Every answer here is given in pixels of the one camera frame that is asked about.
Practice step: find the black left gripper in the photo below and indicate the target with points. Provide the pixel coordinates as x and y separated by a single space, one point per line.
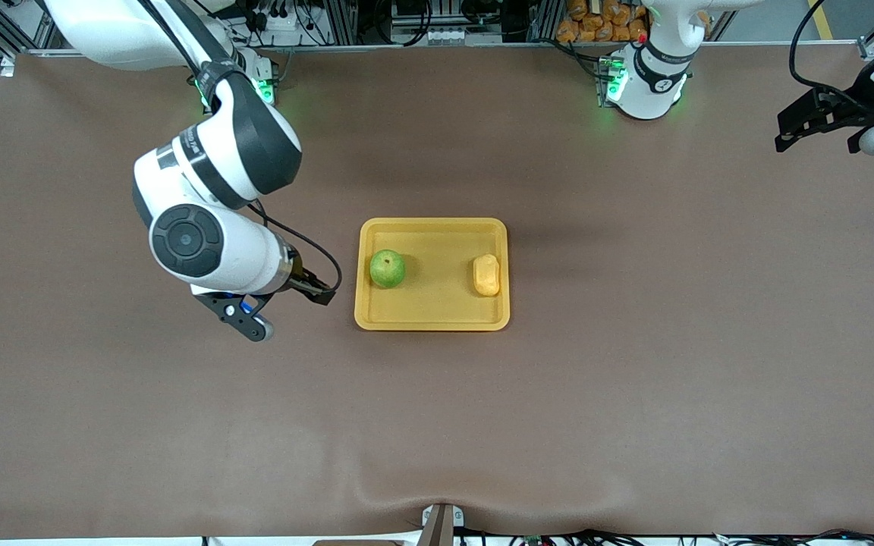
849 111

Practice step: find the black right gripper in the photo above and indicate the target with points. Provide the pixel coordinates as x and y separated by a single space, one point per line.
302 282

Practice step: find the green apple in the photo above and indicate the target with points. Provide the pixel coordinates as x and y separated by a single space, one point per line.
388 271

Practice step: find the yellow potato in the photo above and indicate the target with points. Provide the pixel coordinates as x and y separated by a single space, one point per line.
486 277

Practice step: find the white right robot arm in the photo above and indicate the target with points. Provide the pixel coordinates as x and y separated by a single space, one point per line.
255 144

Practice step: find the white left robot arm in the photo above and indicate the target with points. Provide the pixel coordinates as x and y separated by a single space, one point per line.
653 76

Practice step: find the yellow plastic tray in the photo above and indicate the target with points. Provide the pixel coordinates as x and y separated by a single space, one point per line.
437 303

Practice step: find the brown table cloth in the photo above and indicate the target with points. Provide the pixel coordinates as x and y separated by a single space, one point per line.
437 417

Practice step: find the metal table clamp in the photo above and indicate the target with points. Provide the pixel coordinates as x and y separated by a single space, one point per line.
441 527

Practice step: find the white power strip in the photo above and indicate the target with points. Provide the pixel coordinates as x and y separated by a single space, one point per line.
278 23

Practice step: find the background electronics unit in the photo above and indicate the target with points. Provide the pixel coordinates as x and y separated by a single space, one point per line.
437 34

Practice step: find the silver table edge rail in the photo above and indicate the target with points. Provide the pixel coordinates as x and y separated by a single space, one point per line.
407 47

